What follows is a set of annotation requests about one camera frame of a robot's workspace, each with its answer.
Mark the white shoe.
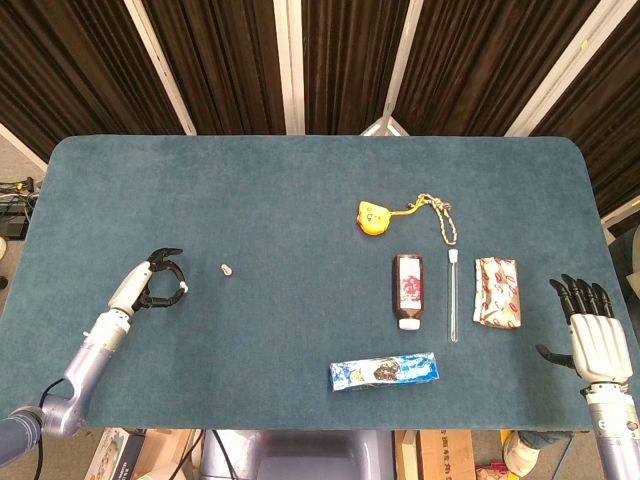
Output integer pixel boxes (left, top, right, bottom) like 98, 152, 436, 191
502, 432, 544, 474

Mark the black cable bundle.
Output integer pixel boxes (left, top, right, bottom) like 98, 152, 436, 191
0, 177, 41, 239

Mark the red white snack packet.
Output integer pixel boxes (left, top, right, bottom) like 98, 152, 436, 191
471, 256, 523, 331

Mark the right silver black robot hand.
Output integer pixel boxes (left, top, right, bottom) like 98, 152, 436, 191
535, 273, 635, 385

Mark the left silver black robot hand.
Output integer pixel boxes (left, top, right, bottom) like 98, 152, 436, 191
107, 246, 191, 319

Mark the clear glass test tube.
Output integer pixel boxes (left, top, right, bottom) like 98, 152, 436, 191
446, 248, 461, 344

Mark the blue table cloth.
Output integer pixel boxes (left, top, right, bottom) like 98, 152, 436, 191
0, 134, 619, 434

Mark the yellow tape measure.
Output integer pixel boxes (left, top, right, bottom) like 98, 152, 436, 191
356, 199, 390, 237

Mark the dark brown curtain panel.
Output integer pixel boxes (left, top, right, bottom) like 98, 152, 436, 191
394, 0, 601, 137
0, 0, 184, 161
301, 0, 411, 135
529, 0, 640, 216
142, 0, 289, 136

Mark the lavender robot base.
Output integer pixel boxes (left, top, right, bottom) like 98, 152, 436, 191
199, 429, 396, 480

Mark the brown bottle white cap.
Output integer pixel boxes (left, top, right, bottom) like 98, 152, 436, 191
392, 253, 425, 331

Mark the white frame post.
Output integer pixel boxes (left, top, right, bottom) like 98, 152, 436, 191
504, 0, 629, 137
0, 122, 50, 171
601, 197, 640, 244
123, 0, 197, 136
379, 0, 426, 121
272, 0, 306, 135

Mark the person leg in jeans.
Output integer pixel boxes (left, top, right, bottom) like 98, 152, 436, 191
519, 430, 576, 451

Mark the white blue printed box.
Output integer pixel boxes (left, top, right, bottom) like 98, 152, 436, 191
84, 428, 151, 480

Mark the braided rope lanyard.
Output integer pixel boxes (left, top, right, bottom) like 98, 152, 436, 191
387, 193, 460, 246

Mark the red patterned snack bag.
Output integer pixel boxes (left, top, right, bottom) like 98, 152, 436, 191
474, 462, 514, 480

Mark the brown cardboard box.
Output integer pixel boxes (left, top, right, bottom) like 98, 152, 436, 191
394, 429, 476, 480
132, 429, 204, 480

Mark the blue snack bar wrapper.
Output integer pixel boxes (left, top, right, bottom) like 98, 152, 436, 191
328, 351, 442, 393

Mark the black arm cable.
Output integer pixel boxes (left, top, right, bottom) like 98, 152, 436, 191
32, 378, 69, 480

